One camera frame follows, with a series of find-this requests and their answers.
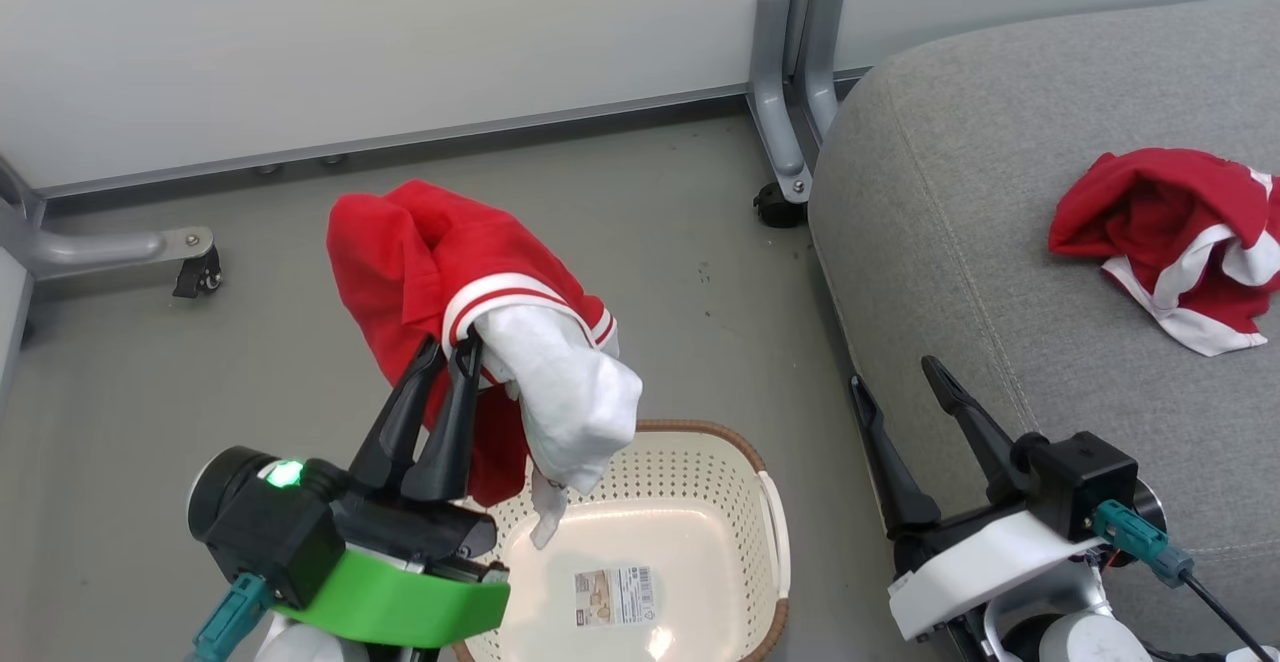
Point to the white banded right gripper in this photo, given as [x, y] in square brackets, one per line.
[980, 567]

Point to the grey double partition foot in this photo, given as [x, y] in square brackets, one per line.
[775, 92]

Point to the white basket with brown rim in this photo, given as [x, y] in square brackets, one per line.
[700, 502]

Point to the grey partition foot with plate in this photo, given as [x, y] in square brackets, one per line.
[100, 249]

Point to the red and white jacket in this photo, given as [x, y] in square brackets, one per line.
[400, 252]

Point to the grey fabric sofa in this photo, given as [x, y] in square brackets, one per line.
[1000, 242]

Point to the grey partition base rail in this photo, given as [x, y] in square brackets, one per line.
[400, 139]

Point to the red shorts with white trim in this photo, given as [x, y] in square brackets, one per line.
[1150, 202]

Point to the paper label sticker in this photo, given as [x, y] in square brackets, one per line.
[614, 596]

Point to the black caster wheel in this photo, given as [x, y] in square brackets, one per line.
[778, 207]
[200, 275]

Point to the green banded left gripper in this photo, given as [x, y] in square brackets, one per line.
[400, 602]

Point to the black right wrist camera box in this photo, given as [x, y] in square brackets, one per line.
[1085, 477]

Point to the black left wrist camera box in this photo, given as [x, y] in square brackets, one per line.
[270, 532]

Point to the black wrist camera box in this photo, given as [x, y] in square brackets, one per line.
[270, 532]
[1085, 477]

